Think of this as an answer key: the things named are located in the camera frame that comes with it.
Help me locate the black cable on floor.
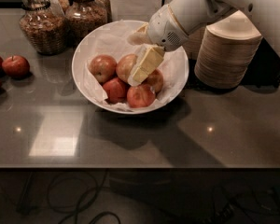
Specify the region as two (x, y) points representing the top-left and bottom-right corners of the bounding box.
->
(46, 170), (122, 224)

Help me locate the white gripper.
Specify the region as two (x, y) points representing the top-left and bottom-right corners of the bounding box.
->
(127, 5), (189, 86)

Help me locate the stack of paper bowls front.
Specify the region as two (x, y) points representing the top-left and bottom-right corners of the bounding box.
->
(194, 11), (262, 90)

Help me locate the glass jar of granola left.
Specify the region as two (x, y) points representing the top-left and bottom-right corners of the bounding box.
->
(19, 0), (68, 55)

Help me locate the stack of paper bowls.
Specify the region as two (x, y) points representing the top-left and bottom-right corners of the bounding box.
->
(194, 11), (262, 90)
(183, 27), (205, 60)

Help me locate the glass jar of granola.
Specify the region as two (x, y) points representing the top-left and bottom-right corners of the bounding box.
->
(65, 0), (107, 44)
(19, 0), (68, 55)

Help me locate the red apple on table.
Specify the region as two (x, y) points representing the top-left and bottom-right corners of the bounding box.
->
(2, 55), (30, 79)

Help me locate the stack of paper bowls rear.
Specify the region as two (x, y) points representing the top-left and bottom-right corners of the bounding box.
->
(183, 27), (205, 60)

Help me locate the glass jar back left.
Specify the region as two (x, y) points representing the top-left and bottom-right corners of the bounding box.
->
(48, 0), (70, 16)

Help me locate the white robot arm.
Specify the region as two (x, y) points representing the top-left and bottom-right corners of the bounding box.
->
(128, 0), (280, 86)

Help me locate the white bowl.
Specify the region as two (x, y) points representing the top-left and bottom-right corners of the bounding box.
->
(71, 20), (190, 116)

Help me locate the glass jar of granola middle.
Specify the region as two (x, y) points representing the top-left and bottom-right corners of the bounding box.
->
(65, 0), (107, 44)

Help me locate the white paper liner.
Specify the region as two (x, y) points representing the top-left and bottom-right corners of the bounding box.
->
(82, 21), (183, 112)

